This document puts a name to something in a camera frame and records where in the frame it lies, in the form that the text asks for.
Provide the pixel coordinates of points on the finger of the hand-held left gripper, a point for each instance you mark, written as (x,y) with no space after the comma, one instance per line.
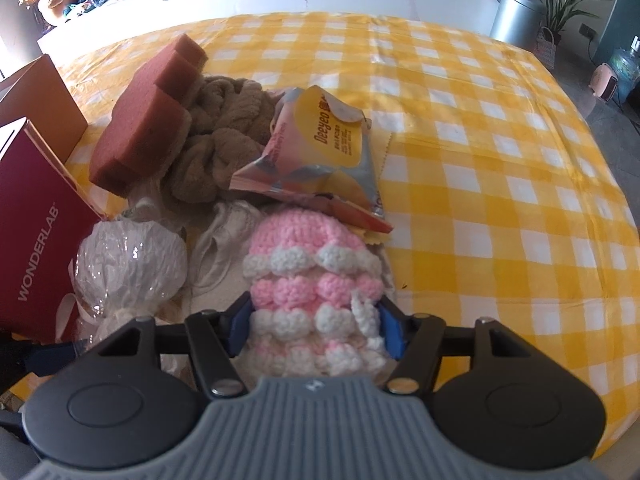
(50,352)

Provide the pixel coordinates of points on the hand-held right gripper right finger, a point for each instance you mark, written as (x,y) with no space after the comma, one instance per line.
(392,330)

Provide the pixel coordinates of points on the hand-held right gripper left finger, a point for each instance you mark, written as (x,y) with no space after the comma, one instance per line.
(240,327)

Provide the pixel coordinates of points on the pink and white crochet hat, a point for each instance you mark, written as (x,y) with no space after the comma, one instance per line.
(300,285)

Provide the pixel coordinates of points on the red-brown sponge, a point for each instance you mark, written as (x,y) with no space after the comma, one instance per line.
(145,115)

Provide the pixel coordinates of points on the orange cardboard box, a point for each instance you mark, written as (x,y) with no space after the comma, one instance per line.
(40,105)

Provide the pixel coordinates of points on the cream cloth bag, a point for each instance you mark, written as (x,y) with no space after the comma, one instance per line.
(220,245)

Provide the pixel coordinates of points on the maroon box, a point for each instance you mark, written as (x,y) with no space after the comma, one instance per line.
(40,240)

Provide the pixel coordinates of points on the clear plastic bag bundle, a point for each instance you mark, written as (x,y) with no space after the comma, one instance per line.
(130,265)

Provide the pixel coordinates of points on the thin plastic bag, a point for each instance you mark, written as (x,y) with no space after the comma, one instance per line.
(145,202)

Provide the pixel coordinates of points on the yellow checked tablecloth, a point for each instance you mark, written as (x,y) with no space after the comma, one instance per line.
(475,185)

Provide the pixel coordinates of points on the orange and silver snack packet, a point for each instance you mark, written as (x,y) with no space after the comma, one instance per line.
(320,160)

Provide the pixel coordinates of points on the brown fluffy towel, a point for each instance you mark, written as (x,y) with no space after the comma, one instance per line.
(225,115)

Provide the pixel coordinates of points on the wicker basket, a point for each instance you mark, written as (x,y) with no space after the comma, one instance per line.
(547,50)

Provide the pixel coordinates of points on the pink heater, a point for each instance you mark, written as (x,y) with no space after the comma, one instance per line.
(602,80)

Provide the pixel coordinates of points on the grey metal trash can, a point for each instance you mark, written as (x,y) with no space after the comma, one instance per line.
(515,12)

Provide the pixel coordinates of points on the teal cloth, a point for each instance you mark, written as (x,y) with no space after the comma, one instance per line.
(80,7)

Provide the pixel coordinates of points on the large water bottle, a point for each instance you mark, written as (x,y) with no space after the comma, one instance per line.
(625,67)

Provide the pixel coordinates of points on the round tan vase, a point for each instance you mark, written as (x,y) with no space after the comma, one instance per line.
(57,0)

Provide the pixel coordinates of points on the long-leaved potted plant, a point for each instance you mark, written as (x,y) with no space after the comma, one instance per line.
(560,5)

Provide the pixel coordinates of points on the wall socket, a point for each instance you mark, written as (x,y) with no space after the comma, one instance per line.
(589,31)

